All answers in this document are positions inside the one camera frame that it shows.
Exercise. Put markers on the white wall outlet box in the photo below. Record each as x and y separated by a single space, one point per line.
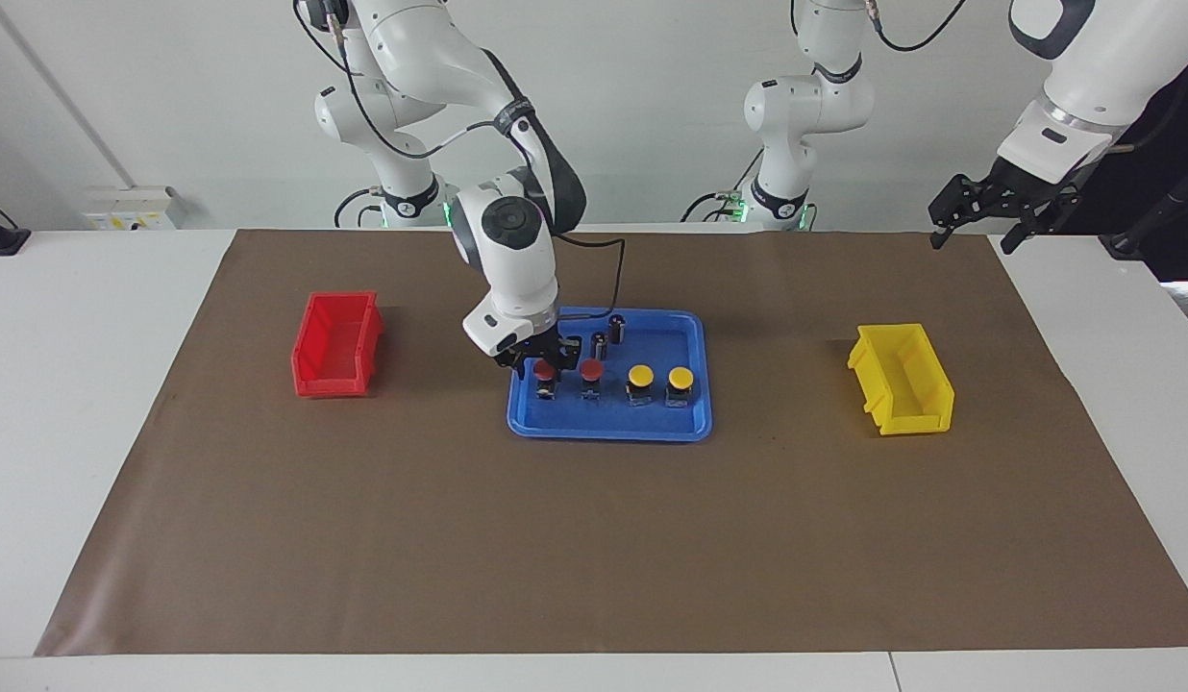
128 207

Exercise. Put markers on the red plastic storage bin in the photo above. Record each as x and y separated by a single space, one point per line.
334 351

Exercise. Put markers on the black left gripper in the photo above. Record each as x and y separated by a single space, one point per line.
1025 187

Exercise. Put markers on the yellow push button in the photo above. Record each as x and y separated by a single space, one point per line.
640 374
680 377

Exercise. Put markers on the blue plastic tray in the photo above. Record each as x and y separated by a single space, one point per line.
604 418

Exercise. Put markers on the yellow plastic storage bin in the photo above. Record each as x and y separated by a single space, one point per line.
906 384

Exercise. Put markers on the black cylindrical capacitor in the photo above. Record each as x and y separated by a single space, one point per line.
616 330
601 346

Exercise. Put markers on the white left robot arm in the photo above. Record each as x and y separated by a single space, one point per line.
810 106

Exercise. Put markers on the black desk device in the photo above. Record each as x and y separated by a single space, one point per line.
3 240

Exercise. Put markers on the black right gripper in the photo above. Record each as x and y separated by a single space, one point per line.
532 344

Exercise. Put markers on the red push button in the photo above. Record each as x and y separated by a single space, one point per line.
591 369
545 369

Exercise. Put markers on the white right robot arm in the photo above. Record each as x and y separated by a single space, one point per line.
517 259

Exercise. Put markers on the brown paper table mat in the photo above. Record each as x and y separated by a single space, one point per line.
594 538

